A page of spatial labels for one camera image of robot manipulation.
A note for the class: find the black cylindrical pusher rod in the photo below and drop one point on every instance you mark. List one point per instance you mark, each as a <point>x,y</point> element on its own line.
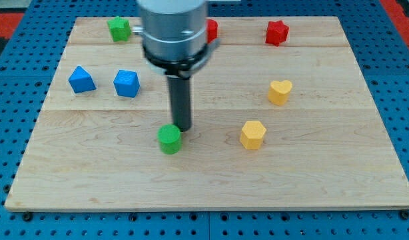
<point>180,100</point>

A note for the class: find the green cylinder block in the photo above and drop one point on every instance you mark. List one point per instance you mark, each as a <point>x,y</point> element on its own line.
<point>169,138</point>

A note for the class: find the wooden board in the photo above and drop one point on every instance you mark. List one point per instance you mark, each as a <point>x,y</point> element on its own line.
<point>326,148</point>

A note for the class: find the blue cube block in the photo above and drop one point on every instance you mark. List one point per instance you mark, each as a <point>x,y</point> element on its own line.
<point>126,83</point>

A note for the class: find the red cylinder block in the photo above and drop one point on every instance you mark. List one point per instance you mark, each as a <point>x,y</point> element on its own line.
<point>212,30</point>

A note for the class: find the green star block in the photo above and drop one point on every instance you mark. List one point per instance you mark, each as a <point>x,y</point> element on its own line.
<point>119,29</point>

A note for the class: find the yellow hexagon block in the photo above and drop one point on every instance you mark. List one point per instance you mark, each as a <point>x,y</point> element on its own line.
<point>252,135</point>

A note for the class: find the blue triangular block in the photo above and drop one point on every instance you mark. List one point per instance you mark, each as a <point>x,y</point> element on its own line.
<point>81,81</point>

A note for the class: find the yellow heart block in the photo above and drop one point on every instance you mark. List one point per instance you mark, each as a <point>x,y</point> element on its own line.
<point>279,92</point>

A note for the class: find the red star block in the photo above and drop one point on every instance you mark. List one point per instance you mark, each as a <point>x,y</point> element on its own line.
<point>276,32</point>

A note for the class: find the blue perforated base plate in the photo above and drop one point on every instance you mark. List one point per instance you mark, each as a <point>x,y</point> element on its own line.
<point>27,66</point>

